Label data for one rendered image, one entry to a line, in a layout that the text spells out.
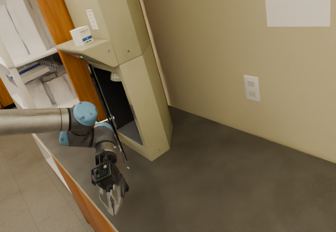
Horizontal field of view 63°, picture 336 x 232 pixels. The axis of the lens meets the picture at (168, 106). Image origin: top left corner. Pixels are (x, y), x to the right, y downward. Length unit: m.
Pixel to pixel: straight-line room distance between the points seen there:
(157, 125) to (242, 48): 0.49
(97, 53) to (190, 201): 0.63
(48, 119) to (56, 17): 0.61
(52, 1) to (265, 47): 0.91
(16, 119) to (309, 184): 0.94
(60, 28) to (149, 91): 0.50
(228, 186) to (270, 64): 0.48
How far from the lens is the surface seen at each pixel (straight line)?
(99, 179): 0.91
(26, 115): 0.89
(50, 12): 1.37
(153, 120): 1.21
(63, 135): 1.02
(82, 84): 1.43
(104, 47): 1.05
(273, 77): 1.14
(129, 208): 1.11
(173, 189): 1.12
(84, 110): 0.90
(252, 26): 1.12
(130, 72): 1.11
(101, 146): 1.00
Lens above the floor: 1.69
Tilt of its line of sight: 26 degrees down
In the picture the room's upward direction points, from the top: 15 degrees counter-clockwise
